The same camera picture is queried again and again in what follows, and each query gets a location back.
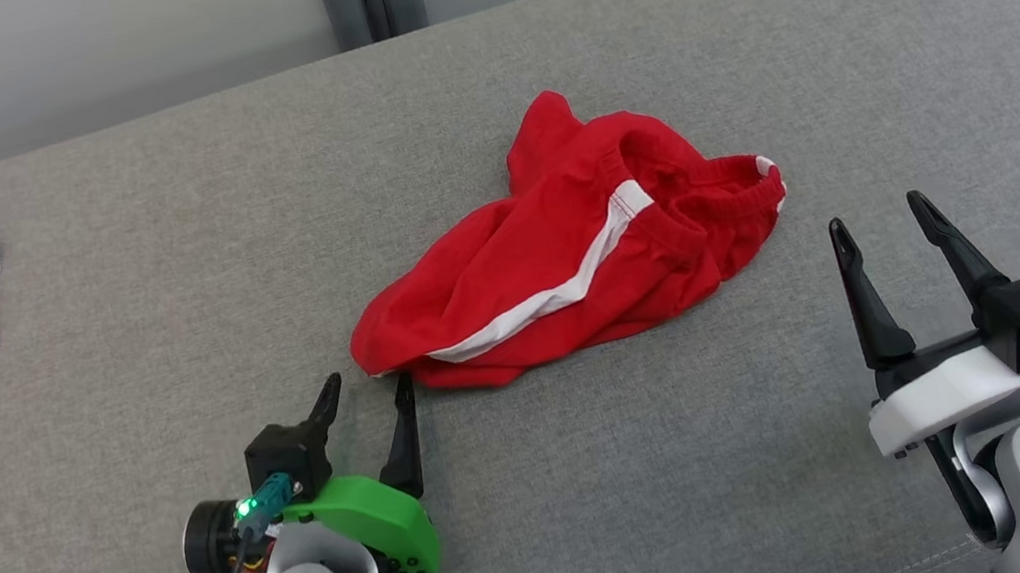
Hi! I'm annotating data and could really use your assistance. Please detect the red shorts with white stripe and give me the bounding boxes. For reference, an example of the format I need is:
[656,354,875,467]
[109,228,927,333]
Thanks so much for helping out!
[316,58,810,409]

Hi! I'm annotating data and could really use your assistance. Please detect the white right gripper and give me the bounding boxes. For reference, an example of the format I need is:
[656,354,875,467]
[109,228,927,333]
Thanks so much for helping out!
[824,175,1020,462]

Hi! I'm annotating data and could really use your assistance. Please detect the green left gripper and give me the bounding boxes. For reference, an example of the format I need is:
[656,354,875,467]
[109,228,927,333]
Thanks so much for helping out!
[161,362,445,573]

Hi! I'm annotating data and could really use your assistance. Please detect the black cable teal plug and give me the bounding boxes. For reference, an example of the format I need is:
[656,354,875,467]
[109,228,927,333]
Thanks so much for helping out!
[186,471,309,573]

